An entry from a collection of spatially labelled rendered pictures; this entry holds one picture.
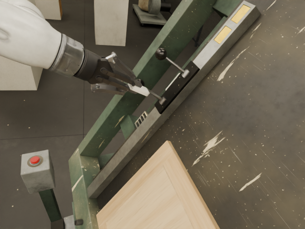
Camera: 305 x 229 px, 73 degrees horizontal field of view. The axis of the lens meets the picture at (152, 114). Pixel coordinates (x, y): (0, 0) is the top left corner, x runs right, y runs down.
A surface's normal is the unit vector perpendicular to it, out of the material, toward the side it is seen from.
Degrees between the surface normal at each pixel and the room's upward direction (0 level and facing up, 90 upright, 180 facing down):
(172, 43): 90
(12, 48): 94
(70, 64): 90
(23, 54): 99
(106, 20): 90
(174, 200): 60
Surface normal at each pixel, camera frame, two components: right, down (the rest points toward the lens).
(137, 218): -0.71, -0.25
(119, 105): 0.36, 0.66
